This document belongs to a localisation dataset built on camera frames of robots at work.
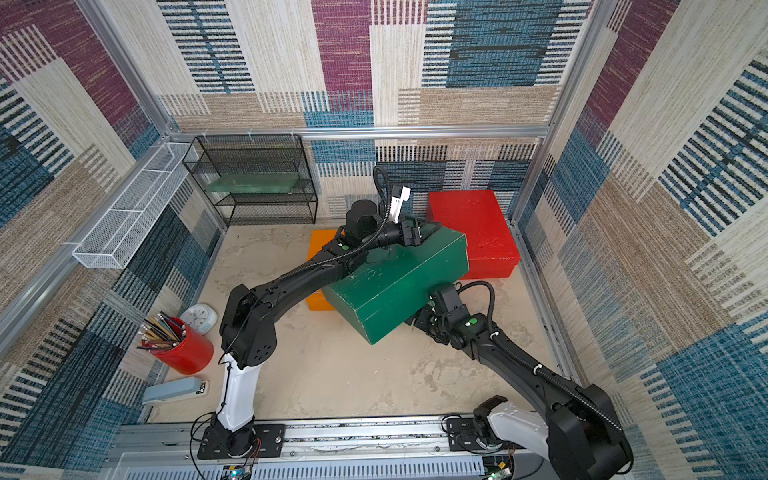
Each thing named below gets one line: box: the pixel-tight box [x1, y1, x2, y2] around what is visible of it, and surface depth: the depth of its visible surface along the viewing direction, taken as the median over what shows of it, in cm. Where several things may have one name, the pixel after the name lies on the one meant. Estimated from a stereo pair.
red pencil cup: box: [151, 317, 215, 376], surface depth 85 cm
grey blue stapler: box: [143, 377, 201, 402], surface depth 80 cm
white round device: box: [180, 303, 218, 335], surface depth 94 cm
